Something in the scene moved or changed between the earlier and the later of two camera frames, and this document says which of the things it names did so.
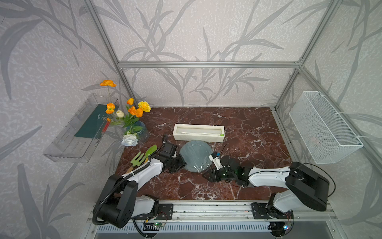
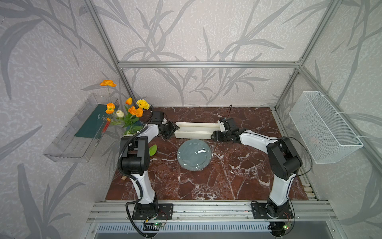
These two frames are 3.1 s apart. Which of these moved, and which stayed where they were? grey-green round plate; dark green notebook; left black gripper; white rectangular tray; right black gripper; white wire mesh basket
Moved: left black gripper; right black gripper
Stayed: white wire mesh basket; white rectangular tray; dark green notebook; grey-green round plate
